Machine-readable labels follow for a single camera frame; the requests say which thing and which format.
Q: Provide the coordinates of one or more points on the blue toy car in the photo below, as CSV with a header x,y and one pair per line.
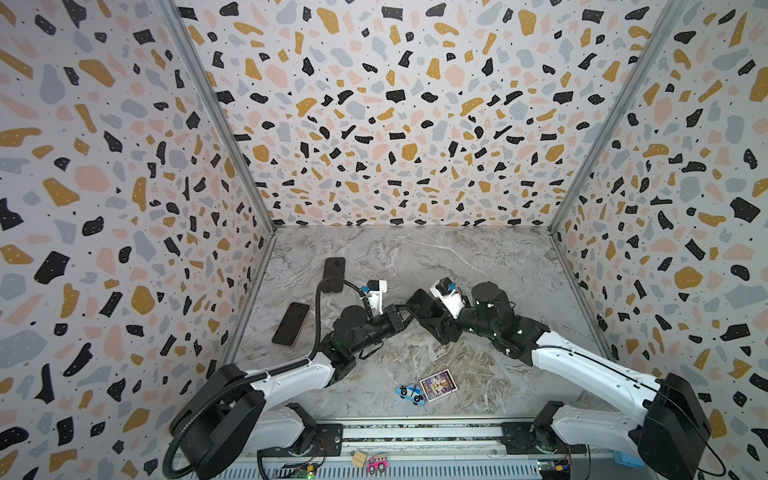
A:
x,y
411,392

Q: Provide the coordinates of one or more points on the phone in black case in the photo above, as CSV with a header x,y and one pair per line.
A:
x,y
333,275

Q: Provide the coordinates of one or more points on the large black phone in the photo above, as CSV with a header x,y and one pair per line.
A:
x,y
424,306

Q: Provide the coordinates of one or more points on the purple card box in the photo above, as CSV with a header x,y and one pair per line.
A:
x,y
438,385

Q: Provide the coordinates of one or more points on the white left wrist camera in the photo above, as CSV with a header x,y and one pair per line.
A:
x,y
374,291

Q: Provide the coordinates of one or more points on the small wooden block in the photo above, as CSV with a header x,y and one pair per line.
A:
x,y
359,459

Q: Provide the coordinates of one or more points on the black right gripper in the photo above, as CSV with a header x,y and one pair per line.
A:
x,y
442,318

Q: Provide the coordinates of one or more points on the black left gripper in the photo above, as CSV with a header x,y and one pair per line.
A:
x,y
392,321

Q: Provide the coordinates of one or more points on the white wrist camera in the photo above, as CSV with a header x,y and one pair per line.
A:
x,y
449,295
374,291

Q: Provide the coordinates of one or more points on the aluminium left corner post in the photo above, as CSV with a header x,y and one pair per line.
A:
x,y
187,52

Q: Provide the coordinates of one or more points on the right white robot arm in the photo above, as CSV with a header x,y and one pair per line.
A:
x,y
660,421

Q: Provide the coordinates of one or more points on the pink toy car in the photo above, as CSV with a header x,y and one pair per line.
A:
x,y
377,464

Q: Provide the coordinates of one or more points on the aluminium corner post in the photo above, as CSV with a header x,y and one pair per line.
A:
x,y
187,52
663,28

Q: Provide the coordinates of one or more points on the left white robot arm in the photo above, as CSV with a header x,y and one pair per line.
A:
x,y
237,410

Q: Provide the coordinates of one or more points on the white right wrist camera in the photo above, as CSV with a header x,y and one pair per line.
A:
x,y
449,295

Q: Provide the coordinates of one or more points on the aluminium right corner post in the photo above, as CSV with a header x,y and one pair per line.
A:
x,y
663,28

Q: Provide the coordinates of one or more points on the blue sponge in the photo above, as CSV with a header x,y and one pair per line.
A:
x,y
627,460

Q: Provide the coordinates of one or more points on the phone in pink case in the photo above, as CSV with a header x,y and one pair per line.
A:
x,y
291,324

